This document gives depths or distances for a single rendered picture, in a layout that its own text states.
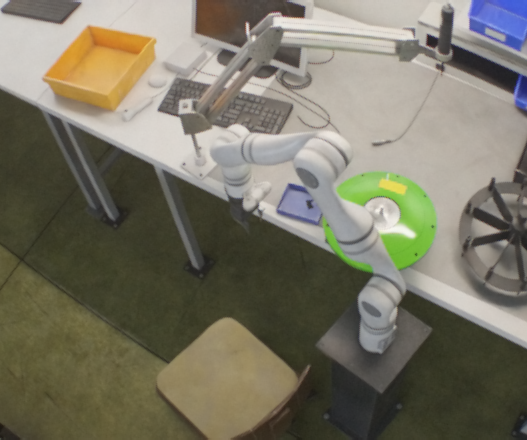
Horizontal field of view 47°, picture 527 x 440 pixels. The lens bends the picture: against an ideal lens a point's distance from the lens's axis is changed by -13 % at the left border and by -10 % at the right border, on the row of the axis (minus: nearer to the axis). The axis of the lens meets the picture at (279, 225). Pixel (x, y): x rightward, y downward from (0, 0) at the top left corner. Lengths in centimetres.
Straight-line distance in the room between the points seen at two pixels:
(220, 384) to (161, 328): 86
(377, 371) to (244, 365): 48
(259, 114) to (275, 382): 86
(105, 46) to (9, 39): 57
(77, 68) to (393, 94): 122
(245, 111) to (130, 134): 40
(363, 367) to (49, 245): 191
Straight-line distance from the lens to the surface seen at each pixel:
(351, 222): 140
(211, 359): 215
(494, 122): 228
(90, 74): 258
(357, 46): 177
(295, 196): 203
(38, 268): 327
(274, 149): 144
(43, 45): 286
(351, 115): 222
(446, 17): 174
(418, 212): 181
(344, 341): 188
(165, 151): 221
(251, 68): 181
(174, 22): 268
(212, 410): 209
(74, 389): 294
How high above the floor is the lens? 261
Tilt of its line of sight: 59 degrees down
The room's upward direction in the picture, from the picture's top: 9 degrees counter-clockwise
